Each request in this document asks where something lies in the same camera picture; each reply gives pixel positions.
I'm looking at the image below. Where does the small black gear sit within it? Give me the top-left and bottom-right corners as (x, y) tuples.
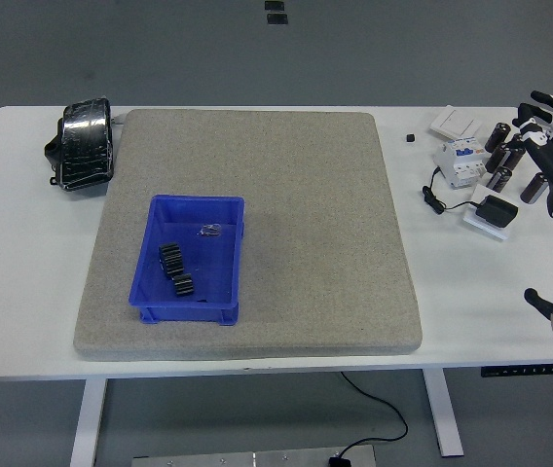
(171, 273), (195, 298)

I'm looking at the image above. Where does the large black gear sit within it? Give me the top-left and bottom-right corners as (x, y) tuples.
(158, 242), (185, 278)

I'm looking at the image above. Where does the blue plastic box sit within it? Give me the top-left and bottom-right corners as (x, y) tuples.
(127, 195), (246, 326)

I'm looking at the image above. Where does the black power adapter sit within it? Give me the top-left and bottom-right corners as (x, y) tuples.
(473, 195), (520, 229)

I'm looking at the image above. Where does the white socket plate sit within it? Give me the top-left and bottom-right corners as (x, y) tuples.
(461, 184), (510, 243)

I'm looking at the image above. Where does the white circuit breaker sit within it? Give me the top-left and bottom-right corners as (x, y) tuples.
(433, 136), (490, 190)

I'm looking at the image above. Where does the black table control panel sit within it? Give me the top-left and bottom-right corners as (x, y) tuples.
(480, 363), (553, 378)

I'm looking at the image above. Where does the white table leg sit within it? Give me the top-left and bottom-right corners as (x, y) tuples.
(69, 377), (108, 467)
(421, 369), (465, 457)

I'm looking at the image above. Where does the grey-brown mat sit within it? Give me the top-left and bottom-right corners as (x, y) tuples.
(72, 108), (424, 361)

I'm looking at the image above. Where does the black film-wrapped bundle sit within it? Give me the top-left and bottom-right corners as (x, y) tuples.
(44, 97), (125, 193)

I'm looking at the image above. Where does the white wall switch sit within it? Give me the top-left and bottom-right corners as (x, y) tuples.
(428, 105), (485, 139)

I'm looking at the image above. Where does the black adapter cord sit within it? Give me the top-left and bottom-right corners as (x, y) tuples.
(421, 166), (480, 215)

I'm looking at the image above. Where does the black floor cable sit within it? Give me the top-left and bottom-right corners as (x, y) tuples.
(339, 372), (409, 458)

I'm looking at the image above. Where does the metal base plate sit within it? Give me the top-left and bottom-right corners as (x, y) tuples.
(131, 443), (378, 467)

